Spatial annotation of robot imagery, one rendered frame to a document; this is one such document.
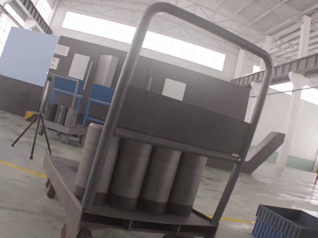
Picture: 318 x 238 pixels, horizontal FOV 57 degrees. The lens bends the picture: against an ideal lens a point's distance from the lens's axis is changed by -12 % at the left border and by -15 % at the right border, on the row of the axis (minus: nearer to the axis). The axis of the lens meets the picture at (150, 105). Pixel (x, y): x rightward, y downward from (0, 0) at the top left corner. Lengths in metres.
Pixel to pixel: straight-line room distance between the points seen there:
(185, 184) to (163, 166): 0.13
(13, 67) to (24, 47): 0.55
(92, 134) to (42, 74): 6.51
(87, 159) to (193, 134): 0.37
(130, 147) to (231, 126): 0.36
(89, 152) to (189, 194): 0.44
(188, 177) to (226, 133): 0.25
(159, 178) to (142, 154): 0.12
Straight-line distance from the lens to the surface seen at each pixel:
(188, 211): 1.38
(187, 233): 1.34
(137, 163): 1.21
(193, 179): 1.34
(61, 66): 7.58
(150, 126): 1.05
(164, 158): 1.25
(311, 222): 2.41
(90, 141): 1.17
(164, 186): 1.28
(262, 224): 2.27
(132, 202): 1.24
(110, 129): 0.99
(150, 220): 1.18
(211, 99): 7.75
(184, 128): 1.10
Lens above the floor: 0.58
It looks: 3 degrees up
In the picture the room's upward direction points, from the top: 15 degrees clockwise
